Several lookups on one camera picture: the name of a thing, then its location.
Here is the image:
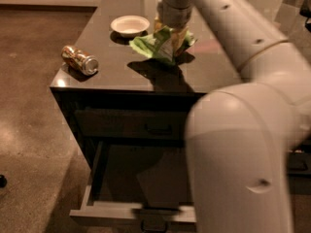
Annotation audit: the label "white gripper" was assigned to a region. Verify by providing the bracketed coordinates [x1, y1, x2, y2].
[154, 0, 192, 56]

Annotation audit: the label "green rice chip bag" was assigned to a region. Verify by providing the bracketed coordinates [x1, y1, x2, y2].
[129, 26, 196, 66]

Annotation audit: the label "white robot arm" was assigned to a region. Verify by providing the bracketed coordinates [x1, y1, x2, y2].
[158, 0, 311, 233]

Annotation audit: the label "closed top drawer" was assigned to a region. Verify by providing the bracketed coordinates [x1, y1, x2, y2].
[74, 109, 187, 140]

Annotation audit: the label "open middle drawer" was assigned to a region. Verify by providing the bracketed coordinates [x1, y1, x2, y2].
[70, 142, 196, 233]

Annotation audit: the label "white paper bowl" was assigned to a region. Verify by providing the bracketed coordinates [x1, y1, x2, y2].
[111, 16, 150, 38]

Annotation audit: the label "crushed soda can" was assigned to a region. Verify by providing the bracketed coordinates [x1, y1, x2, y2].
[61, 46, 99, 76]

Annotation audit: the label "dark cabinet counter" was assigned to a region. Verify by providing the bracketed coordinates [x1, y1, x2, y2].
[49, 0, 311, 180]

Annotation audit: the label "right side drawers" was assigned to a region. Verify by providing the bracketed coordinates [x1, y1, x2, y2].
[287, 139, 311, 195]

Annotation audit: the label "small black floor object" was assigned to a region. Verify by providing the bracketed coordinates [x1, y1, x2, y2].
[0, 175, 7, 188]

